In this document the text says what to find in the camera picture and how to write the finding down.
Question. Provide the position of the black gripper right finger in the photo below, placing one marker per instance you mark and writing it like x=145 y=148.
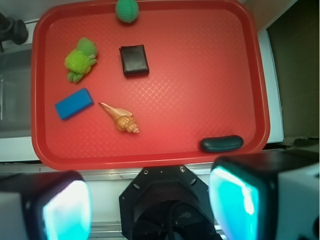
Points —
x=270 y=195

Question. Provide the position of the red plastic tray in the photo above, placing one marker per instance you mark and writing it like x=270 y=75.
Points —
x=205 y=80

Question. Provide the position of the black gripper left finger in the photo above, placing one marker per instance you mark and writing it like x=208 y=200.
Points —
x=45 y=206

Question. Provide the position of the black rectangular block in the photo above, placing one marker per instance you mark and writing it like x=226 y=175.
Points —
x=134 y=60

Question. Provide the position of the brown cardboard panel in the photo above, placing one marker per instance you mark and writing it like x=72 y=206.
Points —
x=295 y=43

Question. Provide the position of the green crocheted ball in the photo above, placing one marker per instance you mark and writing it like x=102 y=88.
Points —
x=127 y=10

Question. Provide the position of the blue rectangular block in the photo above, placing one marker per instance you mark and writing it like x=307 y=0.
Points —
x=74 y=104

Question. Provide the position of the tan spiral seashell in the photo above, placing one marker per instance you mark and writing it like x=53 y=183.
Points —
x=123 y=119

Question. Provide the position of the green plush turtle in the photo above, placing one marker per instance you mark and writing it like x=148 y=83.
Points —
x=79 y=61

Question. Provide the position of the grey sink basin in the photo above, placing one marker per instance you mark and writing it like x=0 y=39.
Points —
x=15 y=92

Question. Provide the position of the grey faucet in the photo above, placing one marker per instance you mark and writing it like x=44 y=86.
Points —
x=12 y=30

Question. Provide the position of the dark green bean-shaped object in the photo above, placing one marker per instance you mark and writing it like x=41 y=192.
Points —
x=221 y=143

